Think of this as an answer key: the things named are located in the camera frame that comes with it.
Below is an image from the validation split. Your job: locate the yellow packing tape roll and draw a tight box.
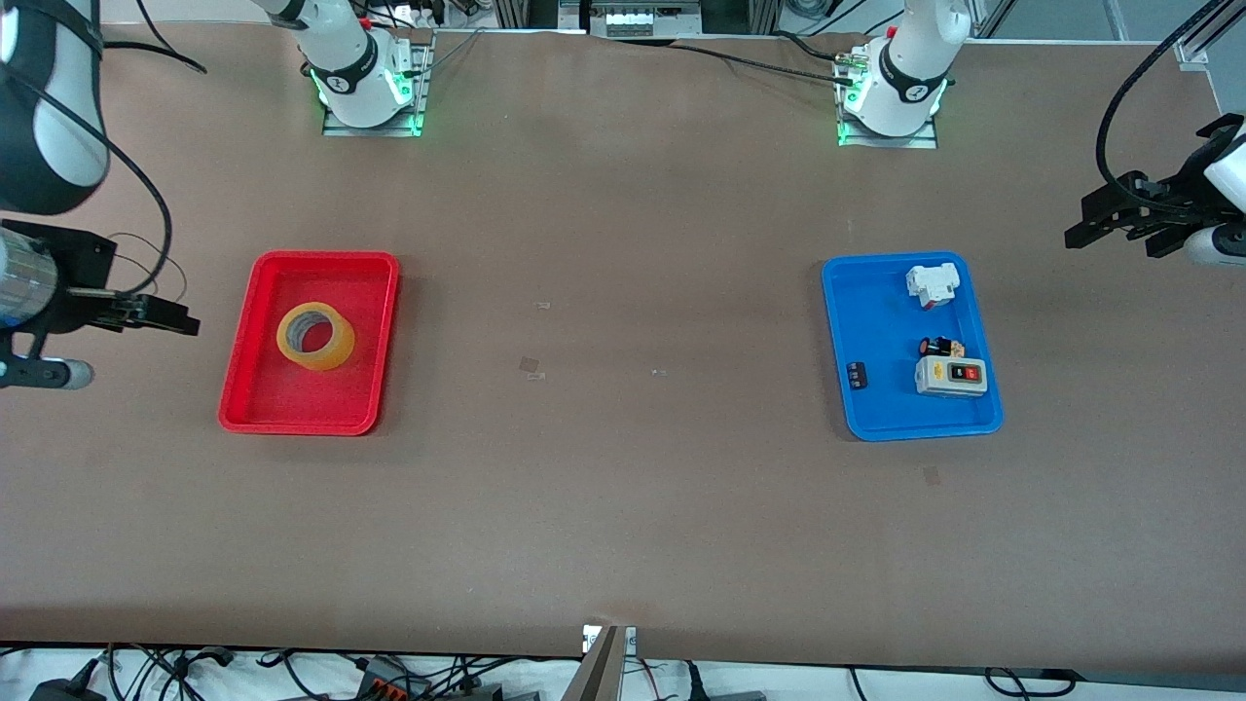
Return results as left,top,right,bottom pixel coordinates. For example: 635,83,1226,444
276,302,356,372

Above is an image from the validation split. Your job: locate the red plastic tray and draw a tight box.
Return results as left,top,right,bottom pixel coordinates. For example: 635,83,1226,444
218,250,401,436

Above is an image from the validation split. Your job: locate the white circuit breaker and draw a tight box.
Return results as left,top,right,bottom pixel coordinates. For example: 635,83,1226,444
905,263,962,312

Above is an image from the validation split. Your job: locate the blue plastic tray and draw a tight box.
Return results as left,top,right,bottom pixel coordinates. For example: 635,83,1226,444
822,251,1005,442

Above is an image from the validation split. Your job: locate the black power adapter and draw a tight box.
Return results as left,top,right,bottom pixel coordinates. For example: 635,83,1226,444
27,659,106,701

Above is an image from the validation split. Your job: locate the orange and black power strip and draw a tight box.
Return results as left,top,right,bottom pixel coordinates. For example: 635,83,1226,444
354,656,435,701

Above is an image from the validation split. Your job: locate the thin black right gripper wire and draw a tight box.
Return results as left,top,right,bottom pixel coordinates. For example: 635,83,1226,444
105,231,187,299

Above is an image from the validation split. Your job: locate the thick black left gripper cable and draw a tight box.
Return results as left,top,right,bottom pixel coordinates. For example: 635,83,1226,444
1096,0,1224,211

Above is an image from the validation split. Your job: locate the thick black gripper cable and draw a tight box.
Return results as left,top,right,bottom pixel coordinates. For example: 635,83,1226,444
1096,0,1224,211
0,0,208,294

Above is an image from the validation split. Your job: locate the thick black right gripper cable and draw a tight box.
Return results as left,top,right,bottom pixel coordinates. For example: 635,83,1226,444
0,0,208,294

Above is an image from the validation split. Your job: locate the aluminium frame bar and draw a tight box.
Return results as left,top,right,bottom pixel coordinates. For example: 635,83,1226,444
1180,0,1246,61

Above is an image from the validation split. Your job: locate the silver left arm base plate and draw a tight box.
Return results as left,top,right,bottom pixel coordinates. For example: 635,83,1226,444
837,58,940,150

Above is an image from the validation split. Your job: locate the grey push button switch box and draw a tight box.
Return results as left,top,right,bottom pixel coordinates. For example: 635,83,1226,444
915,355,989,398

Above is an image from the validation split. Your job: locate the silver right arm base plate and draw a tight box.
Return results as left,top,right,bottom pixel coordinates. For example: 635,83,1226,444
321,29,432,138

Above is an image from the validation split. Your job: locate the black cable on table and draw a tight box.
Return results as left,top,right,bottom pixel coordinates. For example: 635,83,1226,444
670,37,860,87

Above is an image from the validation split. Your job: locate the thin grey cable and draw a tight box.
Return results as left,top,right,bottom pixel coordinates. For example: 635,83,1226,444
417,27,488,81

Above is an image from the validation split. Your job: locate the black looped cable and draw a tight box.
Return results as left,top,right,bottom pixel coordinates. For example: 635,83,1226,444
981,666,1083,698

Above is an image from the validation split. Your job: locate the aluminium frame rack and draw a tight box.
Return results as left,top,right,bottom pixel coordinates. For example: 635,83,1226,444
492,0,785,39

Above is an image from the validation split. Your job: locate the grey metal post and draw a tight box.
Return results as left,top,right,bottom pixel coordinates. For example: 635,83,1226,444
565,626,625,701

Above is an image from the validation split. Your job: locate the white labelled bracket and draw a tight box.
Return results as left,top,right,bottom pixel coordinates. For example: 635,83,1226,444
581,624,640,656

